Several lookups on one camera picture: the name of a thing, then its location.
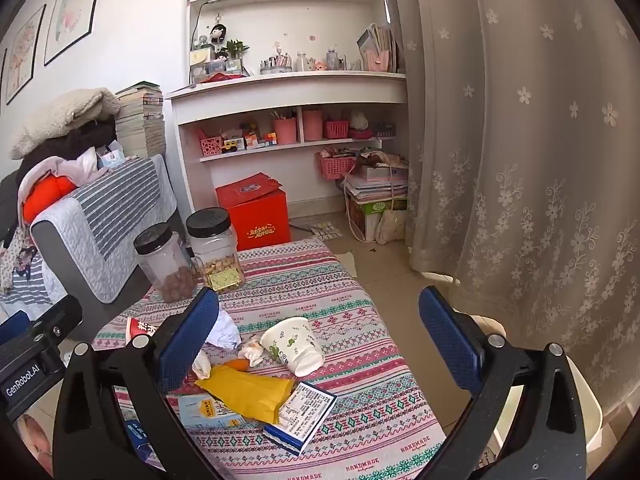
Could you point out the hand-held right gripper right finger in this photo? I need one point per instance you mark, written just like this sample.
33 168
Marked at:
450 340

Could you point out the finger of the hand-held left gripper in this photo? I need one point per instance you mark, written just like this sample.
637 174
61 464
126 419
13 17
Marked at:
12 324

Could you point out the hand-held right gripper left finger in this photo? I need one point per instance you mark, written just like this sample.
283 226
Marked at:
190 340

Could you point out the white tissue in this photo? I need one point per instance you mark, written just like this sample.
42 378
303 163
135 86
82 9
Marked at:
252 350
202 366

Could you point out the red snack wrapper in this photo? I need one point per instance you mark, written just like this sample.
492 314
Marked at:
140 330

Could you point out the orange peel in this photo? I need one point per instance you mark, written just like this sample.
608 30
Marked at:
237 364

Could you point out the light blue snack packet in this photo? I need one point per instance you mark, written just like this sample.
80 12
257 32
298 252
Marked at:
197 407

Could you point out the yellow paper packet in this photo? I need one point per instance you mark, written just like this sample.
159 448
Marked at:
245 390

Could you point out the white paper cup green print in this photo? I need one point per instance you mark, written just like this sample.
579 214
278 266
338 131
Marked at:
290 342

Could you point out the dark blue wrapper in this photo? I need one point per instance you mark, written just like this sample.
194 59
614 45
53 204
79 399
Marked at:
137 435

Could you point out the blue and white carton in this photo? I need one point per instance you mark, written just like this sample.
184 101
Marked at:
300 415

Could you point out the clear jar with brown snacks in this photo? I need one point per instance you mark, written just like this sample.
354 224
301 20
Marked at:
165 270

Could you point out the clear jar with yellow label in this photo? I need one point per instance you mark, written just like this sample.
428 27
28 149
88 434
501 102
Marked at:
217 255

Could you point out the patterned pink tablecloth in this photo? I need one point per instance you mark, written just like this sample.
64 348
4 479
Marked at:
350 360

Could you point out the white cloth bag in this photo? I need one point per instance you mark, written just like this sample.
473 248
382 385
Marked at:
392 227

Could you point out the white paper sheet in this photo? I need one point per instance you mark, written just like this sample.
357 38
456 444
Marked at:
348 264

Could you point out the orange cloth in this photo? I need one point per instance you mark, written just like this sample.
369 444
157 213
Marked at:
45 192

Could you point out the red cardboard box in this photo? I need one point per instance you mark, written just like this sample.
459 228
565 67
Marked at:
262 225

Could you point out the green and white cardboard box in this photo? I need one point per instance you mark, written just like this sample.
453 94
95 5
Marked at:
367 215

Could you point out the grey striped quilt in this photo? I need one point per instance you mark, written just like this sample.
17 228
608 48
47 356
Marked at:
115 200

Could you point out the printed sheet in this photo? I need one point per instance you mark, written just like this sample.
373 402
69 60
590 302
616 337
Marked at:
322 230

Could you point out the pink and white cloth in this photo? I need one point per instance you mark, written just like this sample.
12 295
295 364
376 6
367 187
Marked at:
82 167

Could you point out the stack of papers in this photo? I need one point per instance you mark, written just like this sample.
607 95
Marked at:
375 182

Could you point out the black cloth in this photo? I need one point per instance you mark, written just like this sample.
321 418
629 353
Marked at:
65 147

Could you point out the blue and white small packet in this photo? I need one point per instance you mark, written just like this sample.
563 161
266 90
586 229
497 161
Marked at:
111 159

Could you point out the beige floral curtain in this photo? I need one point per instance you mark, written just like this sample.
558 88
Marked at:
525 160

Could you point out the pink patterned basket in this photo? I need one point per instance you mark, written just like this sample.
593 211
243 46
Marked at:
211 146

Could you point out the yellow toy car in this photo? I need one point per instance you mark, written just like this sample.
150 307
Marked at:
229 147

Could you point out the large pink basket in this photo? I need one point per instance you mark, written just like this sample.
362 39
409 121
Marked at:
332 167

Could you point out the beige fleece blanket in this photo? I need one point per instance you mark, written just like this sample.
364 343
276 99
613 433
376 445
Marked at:
60 115

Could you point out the colourful puzzle cube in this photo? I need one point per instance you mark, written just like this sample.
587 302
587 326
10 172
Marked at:
270 138

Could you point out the dark small basket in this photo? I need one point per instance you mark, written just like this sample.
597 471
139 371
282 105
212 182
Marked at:
384 129

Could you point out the tall stack of books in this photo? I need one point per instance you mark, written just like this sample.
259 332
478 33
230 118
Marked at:
142 120

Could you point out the pink cup with pens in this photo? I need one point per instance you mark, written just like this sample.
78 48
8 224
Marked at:
285 132

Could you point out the white shell ornament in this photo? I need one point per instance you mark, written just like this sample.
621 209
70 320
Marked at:
359 120

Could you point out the small pink basket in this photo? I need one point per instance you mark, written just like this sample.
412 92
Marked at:
336 130

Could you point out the white shelf unit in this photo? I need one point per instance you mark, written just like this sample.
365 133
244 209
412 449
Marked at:
300 90

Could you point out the pale yellow box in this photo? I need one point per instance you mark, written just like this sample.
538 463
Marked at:
201 62

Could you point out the clear pen holder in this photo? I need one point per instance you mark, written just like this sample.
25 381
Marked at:
276 65

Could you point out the pink folder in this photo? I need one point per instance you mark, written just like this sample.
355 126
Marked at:
377 57

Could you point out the small green plant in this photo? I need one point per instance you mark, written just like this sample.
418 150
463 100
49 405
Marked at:
235 49

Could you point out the clear glass bottle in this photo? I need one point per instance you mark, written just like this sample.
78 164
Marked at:
331 60
301 62

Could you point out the dark haired doll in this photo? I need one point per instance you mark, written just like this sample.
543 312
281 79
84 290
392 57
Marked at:
217 34

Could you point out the medium framed wall picture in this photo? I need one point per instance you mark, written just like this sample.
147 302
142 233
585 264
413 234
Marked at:
25 55

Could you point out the large framed wall picture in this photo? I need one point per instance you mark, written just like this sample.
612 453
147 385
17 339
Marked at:
75 10

